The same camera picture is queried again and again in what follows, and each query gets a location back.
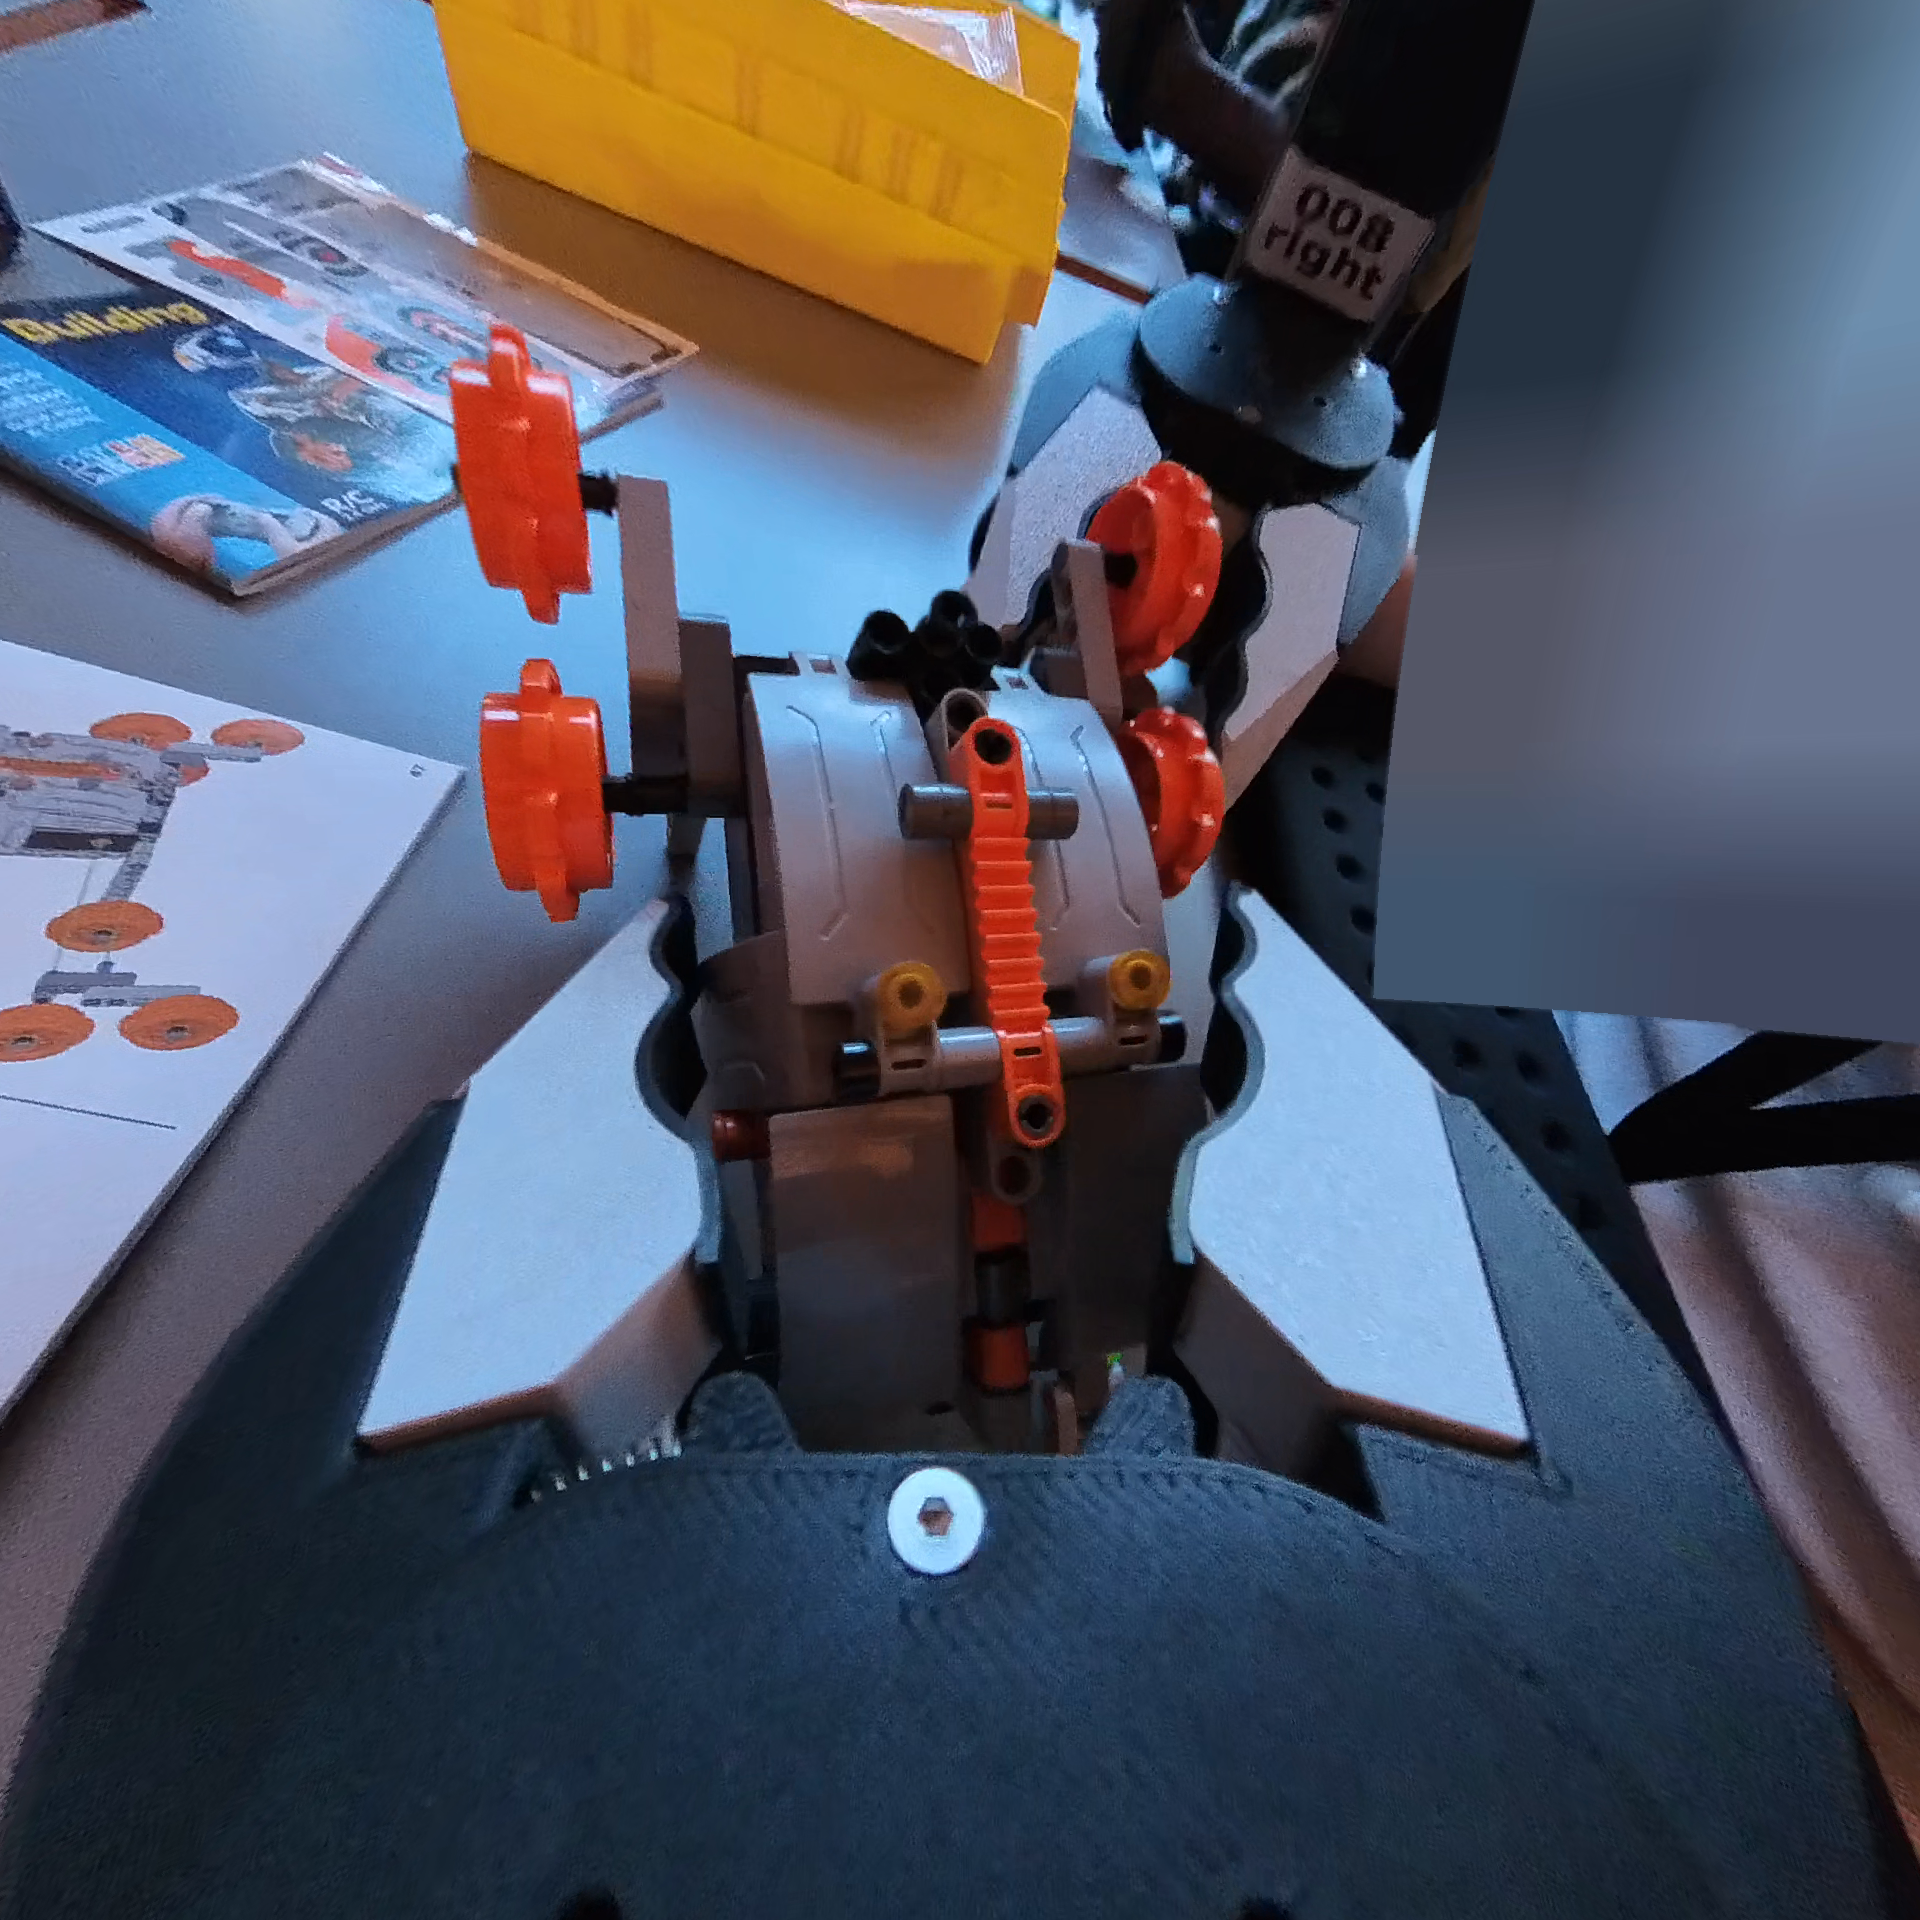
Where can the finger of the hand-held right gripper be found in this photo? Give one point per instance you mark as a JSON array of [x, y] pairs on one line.
[[1049, 480], [1305, 586]]

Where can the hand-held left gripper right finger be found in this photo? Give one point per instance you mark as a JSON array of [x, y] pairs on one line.
[[1336, 1201]]

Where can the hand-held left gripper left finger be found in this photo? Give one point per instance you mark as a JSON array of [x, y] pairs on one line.
[[541, 1201]]

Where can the grey orange building-block robot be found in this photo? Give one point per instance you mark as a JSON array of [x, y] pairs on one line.
[[839, 840]]

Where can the white open instruction booklet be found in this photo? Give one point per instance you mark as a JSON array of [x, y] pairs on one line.
[[225, 930]]

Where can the clear plastic bag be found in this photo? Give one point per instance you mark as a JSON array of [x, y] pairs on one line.
[[974, 36]]

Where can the yellow plastic bin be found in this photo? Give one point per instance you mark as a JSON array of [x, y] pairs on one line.
[[750, 136]]

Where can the person's pinkish trousers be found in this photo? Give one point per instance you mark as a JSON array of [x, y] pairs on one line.
[[1769, 1424]]

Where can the robot sticker sheet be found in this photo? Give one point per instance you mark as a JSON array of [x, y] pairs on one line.
[[301, 225]]

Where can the blue instruction booklet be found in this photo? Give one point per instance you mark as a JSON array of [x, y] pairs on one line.
[[90, 411]]

